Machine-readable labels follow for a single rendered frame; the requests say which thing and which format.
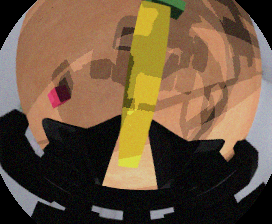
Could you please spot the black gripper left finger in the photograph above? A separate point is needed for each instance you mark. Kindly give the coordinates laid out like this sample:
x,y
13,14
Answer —
x,y
95,144

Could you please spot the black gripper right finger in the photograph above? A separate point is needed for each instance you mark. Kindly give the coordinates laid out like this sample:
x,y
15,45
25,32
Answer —
x,y
171,154

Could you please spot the yellow bar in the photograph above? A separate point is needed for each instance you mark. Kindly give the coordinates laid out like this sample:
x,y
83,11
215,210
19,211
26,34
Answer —
x,y
145,69

